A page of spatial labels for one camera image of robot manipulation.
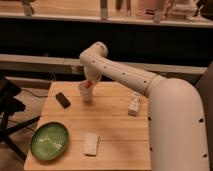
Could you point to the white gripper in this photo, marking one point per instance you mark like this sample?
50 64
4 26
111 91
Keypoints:
90 81

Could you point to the white ceramic cup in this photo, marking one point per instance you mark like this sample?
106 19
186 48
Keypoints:
85 91

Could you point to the red pepper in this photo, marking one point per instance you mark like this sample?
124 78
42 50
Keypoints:
88 84

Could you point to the black stand legs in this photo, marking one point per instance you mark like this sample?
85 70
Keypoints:
9 105

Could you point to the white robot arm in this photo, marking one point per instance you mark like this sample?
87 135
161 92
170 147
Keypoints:
176 120

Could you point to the black rectangular block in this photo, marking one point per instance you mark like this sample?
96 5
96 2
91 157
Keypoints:
62 100

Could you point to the green ceramic bowl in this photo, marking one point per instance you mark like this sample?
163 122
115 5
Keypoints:
49 141

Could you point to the white rectangular box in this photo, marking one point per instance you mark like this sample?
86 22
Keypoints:
135 103

